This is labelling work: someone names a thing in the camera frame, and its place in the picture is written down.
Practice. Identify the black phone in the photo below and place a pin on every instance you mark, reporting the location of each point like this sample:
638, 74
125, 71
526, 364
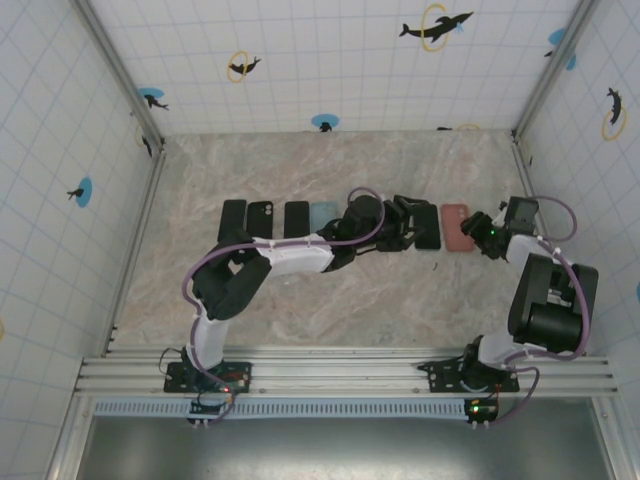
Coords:
456, 235
322, 215

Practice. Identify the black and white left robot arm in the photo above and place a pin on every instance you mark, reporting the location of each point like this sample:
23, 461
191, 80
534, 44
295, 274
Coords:
295, 257

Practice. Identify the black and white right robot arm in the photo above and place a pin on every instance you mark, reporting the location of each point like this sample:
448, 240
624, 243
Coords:
550, 300

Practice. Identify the blue circle animal sticker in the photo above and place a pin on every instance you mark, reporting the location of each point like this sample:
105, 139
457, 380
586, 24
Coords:
557, 37
86, 192
150, 94
325, 120

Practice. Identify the black connector box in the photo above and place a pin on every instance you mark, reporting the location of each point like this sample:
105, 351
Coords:
481, 411
205, 411

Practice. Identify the small circuit board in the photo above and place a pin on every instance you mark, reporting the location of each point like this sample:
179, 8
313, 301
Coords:
236, 381

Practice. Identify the grey metal panel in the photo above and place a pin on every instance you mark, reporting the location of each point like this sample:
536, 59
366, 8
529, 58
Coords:
320, 450

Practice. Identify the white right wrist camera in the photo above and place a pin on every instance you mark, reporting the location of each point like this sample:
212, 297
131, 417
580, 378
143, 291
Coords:
521, 215

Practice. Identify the aluminium side rail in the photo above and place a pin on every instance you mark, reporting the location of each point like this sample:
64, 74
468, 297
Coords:
142, 220
542, 190

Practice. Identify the aluminium mounting rail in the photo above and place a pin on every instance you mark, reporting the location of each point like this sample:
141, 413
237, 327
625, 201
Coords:
340, 367

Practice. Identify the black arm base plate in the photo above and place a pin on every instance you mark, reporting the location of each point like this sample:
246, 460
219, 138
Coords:
442, 380
175, 385

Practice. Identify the aluminium frame post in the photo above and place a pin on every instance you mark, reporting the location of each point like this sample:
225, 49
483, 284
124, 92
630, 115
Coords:
555, 67
120, 75

